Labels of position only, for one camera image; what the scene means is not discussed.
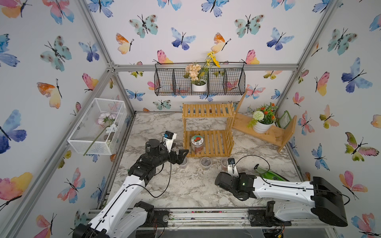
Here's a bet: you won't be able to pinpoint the red seed jar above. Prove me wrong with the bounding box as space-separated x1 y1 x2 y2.
220 158 228 171

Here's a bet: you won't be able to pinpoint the dark seed jar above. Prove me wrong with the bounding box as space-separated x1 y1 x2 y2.
200 157 212 170

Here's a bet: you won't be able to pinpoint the strawberry lid jar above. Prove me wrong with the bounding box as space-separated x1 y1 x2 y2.
190 135 205 154

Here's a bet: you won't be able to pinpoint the two-tier wooden slat shelf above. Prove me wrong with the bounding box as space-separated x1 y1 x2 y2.
182 103 235 158

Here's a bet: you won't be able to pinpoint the purple seed jar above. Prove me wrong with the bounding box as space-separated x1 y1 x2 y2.
179 157 189 169

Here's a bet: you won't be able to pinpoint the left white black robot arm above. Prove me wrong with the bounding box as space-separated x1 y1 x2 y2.
72 139 189 238

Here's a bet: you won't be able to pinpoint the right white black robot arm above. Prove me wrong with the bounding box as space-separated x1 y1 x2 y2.
215 172 348 227

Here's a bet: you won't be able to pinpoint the green garden shovel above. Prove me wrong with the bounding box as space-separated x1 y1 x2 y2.
254 164 289 181

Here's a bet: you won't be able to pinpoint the pink white artificial flower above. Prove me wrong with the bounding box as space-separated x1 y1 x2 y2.
83 112 118 156

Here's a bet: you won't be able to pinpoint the tilted wooden stand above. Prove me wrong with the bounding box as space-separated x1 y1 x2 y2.
232 89 297 153

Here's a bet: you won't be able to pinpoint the white pot orange flowers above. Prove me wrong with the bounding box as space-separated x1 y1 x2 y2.
247 103 277 134

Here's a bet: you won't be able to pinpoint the white pot beige yellow flowers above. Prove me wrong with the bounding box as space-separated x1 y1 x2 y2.
184 51 220 93

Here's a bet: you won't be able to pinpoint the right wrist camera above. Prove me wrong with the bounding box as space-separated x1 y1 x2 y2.
227 158 239 178

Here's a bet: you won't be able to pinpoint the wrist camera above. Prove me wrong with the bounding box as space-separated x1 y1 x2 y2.
227 158 239 178
163 131 177 152

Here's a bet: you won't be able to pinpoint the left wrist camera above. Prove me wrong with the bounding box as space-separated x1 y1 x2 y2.
163 131 177 152

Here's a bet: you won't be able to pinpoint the white mesh wall basket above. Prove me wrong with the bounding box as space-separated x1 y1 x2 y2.
67 98 127 155

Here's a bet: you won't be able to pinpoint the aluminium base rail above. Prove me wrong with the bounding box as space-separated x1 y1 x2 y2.
72 202 337 238

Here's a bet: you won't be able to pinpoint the black wire wall basket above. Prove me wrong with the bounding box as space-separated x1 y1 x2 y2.
151 62 246 96

